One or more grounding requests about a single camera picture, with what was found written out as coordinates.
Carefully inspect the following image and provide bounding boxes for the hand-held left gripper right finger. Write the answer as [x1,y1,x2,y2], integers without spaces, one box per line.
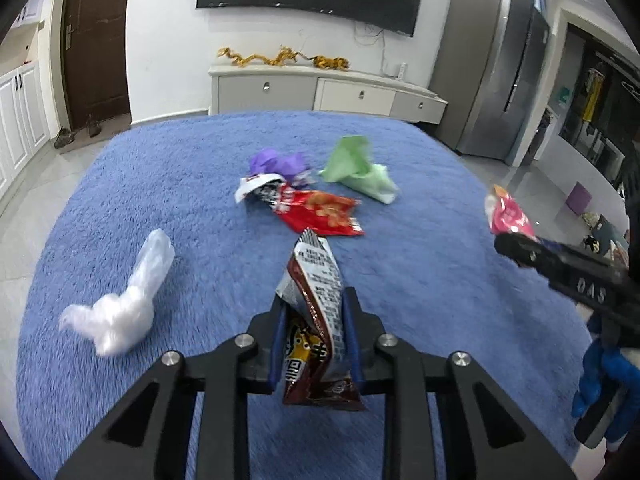
[341,287,576,480]

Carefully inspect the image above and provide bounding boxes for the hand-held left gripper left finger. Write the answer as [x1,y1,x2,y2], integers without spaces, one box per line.
[55,296,290,480]

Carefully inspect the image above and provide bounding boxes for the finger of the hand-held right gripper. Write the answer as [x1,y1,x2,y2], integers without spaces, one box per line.
[494,232,553,288]

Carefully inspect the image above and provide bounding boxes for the pink red packet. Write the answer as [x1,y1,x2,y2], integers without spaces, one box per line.
[484,185,537,241]

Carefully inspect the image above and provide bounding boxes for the brown silver snack packet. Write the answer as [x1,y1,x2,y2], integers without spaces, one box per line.
[275,227,368,412]

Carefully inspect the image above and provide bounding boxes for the red snack packet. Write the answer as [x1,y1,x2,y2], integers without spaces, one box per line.
[274,184,365,237]

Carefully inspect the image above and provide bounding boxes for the white plastic bag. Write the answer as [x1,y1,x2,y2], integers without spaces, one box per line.
[59,228,176,358]

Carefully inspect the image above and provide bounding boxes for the black white wrapper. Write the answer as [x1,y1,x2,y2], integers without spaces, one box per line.
[235,174,287,207]

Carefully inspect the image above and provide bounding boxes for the green plastic bag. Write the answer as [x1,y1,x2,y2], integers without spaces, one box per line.
[319,135,401,205]

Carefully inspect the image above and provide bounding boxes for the purple plastic bag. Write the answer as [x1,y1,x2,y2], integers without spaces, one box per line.
[277,152,311,184]
[249,147,283,178]

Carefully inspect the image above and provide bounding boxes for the person's right hand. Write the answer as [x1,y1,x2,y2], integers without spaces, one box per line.
[571,310,640,456]

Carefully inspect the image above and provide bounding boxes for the teal sofa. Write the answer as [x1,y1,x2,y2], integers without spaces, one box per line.
[597,222,632,261]

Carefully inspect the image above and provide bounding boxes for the purple plastic bin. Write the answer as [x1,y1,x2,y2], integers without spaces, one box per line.
[565,182,593,216]

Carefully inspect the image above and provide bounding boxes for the blue fluffy mat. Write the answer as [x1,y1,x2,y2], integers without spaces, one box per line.
[15,110,601,480]

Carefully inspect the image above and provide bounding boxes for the dark washing machine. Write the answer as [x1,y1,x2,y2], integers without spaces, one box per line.
[531,110,553,163]

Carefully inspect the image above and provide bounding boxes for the row of hanging clothes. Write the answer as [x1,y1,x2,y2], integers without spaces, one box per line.
[580,55,640,126]

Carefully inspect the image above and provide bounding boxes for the grey double-door fridge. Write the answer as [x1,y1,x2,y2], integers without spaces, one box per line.
[430,0,551,163]

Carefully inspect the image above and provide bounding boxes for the golden tiger figurine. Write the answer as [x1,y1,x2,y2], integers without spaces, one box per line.
[310,55,350,72]

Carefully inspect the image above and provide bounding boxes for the grey white television cabinet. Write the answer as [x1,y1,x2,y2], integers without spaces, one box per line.
[207,62,448,125]

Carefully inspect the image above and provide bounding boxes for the pair of shoes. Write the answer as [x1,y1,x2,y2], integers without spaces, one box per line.
[52,112,133,153]

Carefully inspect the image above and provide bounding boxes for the golden dragon figurine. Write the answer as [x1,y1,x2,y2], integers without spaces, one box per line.
[216,46,308,68]

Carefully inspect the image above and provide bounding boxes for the white floor cabinets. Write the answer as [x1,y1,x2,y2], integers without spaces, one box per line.
[0,62,51,201]

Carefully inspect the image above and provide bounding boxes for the brown entrance door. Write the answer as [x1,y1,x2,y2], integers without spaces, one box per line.
[60,0,135,131]

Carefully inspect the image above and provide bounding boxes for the television cable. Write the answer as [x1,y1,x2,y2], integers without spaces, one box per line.
[352,22,396,78]

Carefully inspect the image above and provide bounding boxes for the white wall cabinets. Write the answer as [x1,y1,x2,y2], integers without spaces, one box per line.
[12,0,46,28]

